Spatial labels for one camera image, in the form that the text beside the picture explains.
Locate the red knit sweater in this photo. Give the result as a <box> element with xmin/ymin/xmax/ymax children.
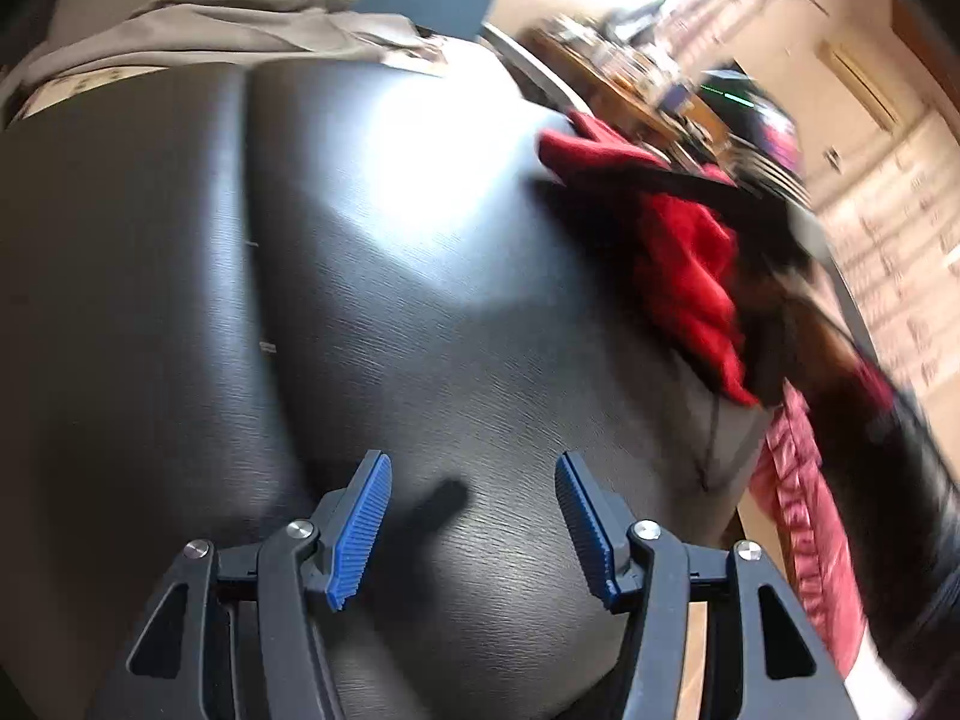
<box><xmin>537</xmin><ymin>112</ymin><xmax>760</xmax><ymax>408</ymax></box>

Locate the right hand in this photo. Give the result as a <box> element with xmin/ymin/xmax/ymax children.
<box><xmin>729</xmin><ymin>263</ymin><xmax>893</xmax><ymax>418</ymax></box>

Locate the pink ruffled bedding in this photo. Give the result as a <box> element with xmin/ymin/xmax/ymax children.
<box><xmin>748</xmin><ymin>383</ymin><xmax>867</xmax><ymax>676</ymax></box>

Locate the cluttered wooden desk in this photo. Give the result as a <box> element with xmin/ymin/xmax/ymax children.
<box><xmin>519</xmin><ymin>20</ymin><xmax>732</xmax><ymax>169</ymax></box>

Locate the grey garment on chair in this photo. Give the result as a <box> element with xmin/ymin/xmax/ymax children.
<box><xmin>2</xmin><ymin>0</ymin><xmax>444</xmax><ymax>124</ymax></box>

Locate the white printed cushion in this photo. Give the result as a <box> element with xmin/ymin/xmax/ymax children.
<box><xmin>16</xmin><ymin>67</ymin><xmax>163</xmax><ymax>119</ymax></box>

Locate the wall air conditioner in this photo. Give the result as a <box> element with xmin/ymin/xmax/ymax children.
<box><xmin>817</xmin><ymin>41</ymin><xmax>901</xmax><ymax>133</ymax></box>

